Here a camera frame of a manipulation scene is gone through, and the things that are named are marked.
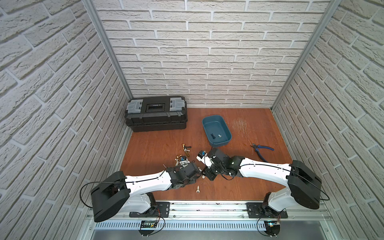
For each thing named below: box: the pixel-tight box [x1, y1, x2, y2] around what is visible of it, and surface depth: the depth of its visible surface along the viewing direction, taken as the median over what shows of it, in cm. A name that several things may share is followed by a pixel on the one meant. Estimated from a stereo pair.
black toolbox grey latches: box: [124, 96, 188, 133], surface depth 97 cm
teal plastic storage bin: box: [202, 115, 232, 148], surface depth 106 cm
